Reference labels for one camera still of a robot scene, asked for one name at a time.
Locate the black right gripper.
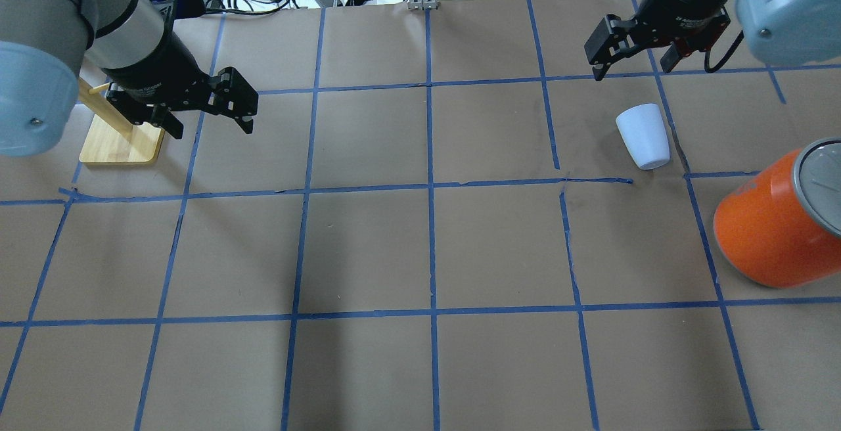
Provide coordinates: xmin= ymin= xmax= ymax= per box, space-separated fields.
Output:
xmin=585 ymin=5 xmax=731 ymax=81

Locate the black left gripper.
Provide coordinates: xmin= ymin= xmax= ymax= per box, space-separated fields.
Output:
xmin=106 ymin=65 xmax=259 ymax=139

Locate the light blue plastic cup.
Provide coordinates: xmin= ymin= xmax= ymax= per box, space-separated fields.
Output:
xmin=615 ymin=104 xmax=671 ymax=171

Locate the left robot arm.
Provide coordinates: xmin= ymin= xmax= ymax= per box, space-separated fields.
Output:
xmin=2 ymin=0 xmax=259 ymax=158

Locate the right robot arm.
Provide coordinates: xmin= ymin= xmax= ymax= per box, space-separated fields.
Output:
xmin=585 ymin=0 xmax=840 ymax=81

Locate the wooden mug tree stand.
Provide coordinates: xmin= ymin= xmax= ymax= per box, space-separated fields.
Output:
xmin=78 ymin=77 xmax=164 ymax=166

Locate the orange can with grey lid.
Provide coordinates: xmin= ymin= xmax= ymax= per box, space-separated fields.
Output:
xmin=713 ymin=137 xmax=840 ymax=288

